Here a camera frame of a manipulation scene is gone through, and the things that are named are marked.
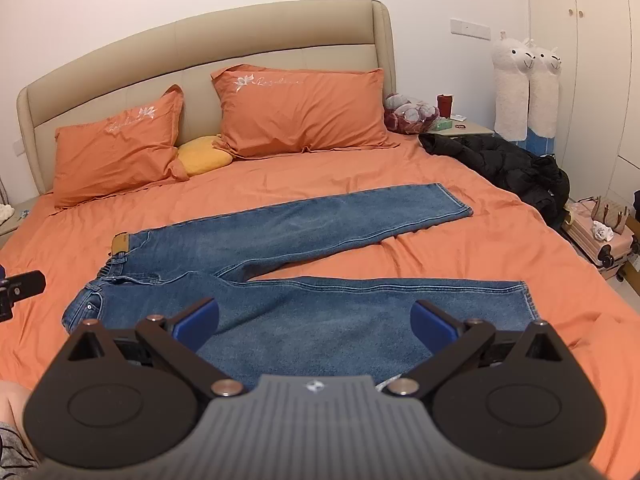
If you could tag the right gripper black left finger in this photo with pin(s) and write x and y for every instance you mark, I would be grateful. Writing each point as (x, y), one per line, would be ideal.
(175, 341)

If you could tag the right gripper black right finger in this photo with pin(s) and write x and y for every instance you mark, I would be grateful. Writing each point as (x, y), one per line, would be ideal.
(453, 345)

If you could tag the left beige nightstand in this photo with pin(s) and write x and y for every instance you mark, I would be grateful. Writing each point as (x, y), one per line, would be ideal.
(8, 227)

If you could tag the beige nightstand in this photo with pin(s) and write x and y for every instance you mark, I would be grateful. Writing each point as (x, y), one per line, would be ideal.
(464, 128)
(8, 227)

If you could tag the white cloth on nightstand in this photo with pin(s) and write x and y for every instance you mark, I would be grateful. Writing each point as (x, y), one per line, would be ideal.
(6, 212)

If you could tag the orange bed sheet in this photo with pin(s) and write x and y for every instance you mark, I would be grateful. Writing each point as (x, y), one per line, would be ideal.
(316, 260)

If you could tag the operator knee grey checked shorts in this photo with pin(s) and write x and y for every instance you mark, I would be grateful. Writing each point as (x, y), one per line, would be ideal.
(13, 401)

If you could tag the pink suitcase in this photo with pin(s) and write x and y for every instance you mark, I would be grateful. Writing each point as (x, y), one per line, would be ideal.
(607, 250)

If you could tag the black puffer jacket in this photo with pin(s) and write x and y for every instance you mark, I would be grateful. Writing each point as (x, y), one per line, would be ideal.
(537, 180)

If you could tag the small yellow cushion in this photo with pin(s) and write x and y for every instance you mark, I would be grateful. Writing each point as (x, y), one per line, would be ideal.
(202, 155)

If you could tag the left orange pillow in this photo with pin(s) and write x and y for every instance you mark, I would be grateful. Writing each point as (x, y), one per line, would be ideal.
(132, 149)

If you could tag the orange pillow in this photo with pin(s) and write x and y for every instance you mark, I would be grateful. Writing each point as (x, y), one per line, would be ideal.
(267, 112)
(132, 149)

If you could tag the brown patterned handbag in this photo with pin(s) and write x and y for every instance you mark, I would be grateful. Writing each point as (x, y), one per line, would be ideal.
(611, 214)

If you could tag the right beige nightstand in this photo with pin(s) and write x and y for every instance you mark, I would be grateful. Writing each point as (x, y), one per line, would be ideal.
(464, 128)

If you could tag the green box on nightstand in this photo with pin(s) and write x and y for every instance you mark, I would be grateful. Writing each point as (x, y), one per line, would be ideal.
(441, 124)

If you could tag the red plush toy bag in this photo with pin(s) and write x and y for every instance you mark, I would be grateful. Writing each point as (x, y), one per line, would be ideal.
(408, 116)

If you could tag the red cup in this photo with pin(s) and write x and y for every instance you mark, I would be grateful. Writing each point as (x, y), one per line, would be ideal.
(444, 103)

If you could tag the right orange pillow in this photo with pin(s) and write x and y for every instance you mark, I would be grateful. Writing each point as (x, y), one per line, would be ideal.
(267, 112)

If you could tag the right white alpaca plush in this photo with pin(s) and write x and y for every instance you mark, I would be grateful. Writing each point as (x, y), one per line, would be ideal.
(544, 100)

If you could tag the white alpaca plush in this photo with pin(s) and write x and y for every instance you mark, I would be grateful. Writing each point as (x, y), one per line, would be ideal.
(544, 100)
(513, 63)

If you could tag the left white alpaca plush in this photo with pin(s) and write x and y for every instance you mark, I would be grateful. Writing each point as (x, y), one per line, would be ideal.
(513, 63)

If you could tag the beige upholstered headboard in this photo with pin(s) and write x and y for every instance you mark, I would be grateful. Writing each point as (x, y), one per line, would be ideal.
(314, 34)

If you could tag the white wardrobe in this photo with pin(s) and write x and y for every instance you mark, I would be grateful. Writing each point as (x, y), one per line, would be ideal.
(597, 143)

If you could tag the white wall switch panel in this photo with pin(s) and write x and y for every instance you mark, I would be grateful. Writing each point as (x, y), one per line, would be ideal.
(468, 29)

